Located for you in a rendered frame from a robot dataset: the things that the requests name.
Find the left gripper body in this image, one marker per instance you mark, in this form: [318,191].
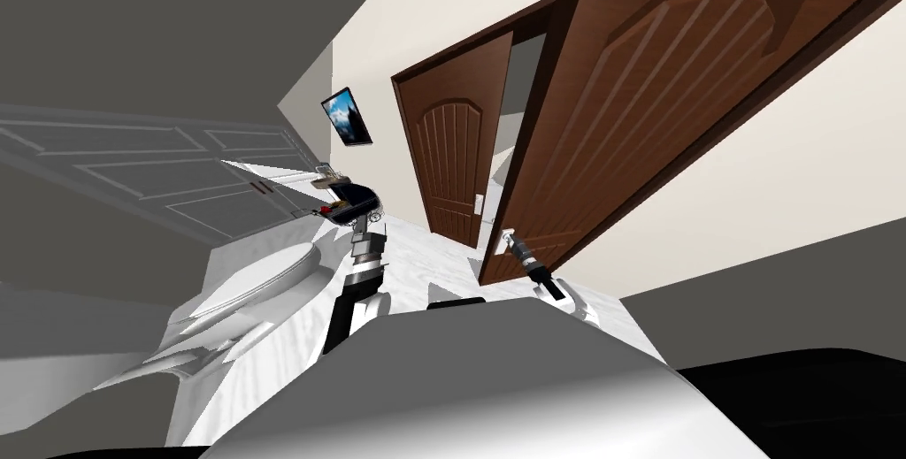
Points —
[367,249]

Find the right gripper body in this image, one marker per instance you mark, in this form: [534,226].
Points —
[525,254]

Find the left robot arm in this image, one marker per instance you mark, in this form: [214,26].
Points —
[345,317]

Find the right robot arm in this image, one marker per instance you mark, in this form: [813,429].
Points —
[800,402]

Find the black basket on wheels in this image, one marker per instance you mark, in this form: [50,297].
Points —
[354,201]

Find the white toilet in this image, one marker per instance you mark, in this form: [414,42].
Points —
[255,282]

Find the brown panelled door leaf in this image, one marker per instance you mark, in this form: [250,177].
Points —
[651,105]
[453,140]

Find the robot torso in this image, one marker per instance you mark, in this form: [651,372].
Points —
[495,388]

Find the grey panelled cupboard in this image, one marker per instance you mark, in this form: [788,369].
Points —
[177,183]

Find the blue framed wall picture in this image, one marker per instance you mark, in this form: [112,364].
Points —
[347,116]

